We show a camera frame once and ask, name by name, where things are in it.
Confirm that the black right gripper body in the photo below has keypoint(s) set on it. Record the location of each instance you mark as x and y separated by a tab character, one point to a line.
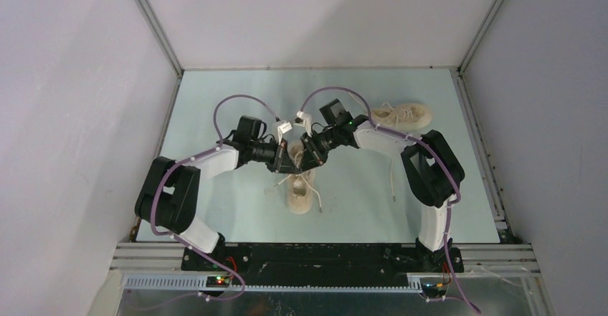
320	145

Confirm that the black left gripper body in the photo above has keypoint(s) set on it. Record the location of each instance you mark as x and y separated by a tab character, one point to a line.
269	153

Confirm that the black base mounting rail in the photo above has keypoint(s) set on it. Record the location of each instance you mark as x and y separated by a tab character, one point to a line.
334	265

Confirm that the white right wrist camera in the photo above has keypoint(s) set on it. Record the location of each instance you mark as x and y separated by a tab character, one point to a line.
304	120

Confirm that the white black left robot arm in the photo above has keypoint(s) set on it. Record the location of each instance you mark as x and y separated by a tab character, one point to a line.
169	195

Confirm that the beige sneaker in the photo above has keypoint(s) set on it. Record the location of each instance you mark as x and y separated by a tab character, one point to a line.
299	186
406	117

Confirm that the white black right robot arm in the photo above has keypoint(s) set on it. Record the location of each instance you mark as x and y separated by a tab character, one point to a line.
433	172

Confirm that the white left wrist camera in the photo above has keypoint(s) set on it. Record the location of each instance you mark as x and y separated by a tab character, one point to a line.
280	128

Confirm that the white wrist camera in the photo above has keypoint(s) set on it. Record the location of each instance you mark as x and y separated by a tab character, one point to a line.
280	128
304	120

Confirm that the aluminium frame rail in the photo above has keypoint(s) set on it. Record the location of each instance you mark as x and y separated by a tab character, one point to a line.
164	265

